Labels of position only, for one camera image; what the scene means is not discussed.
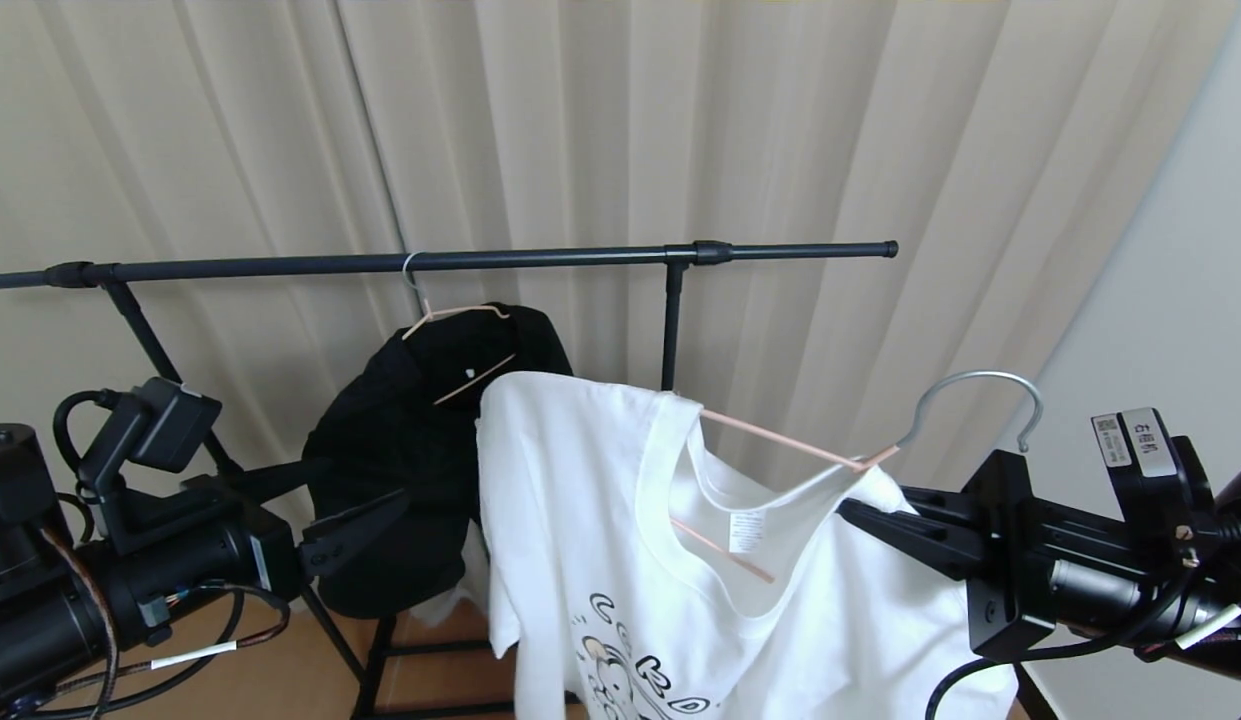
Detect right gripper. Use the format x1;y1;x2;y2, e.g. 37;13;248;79
837;450;1221;663

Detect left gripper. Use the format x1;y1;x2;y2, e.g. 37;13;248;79
100;458;413;646

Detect black shorts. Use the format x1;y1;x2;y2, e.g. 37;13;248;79
302;303;575;621

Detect pink clothes hanger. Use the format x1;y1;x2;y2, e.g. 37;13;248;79
400;250;516;406
670;370;1044;586

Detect white printed garment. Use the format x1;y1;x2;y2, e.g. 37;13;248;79
477;372;1021;720

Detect black clothes rack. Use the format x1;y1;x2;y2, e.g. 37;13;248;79
0;240;899;720

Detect beige curtain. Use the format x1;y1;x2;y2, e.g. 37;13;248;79
0;0;1241;561

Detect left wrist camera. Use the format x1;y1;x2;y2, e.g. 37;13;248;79
75;377;224;556

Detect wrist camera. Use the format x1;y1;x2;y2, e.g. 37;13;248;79
75;377;224;556
1090;407;1223;546

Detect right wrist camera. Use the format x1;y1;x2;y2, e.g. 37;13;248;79
1090;407;1223;546

